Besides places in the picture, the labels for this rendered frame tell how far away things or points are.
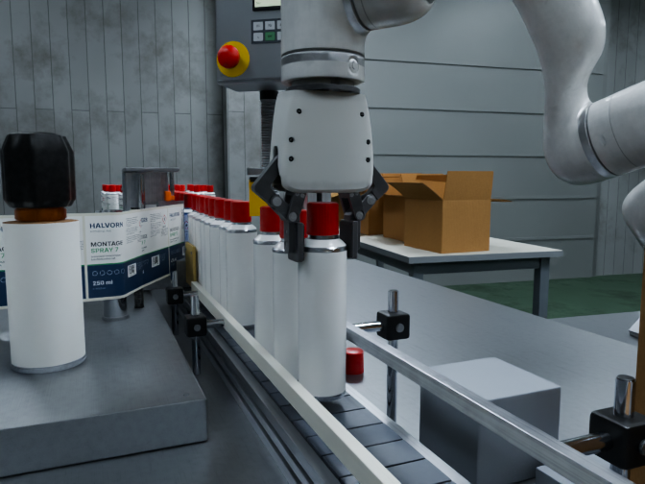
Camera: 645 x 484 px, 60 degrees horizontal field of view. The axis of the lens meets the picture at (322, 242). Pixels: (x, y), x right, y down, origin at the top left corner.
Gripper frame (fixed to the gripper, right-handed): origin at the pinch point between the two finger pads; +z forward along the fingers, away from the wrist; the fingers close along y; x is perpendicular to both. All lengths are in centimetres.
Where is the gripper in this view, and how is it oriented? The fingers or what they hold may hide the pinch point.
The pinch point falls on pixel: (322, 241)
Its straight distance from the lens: 57.7
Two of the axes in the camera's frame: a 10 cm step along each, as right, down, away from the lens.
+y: -9.2, 0.4, -3.8
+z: 0.0, 9.9, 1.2
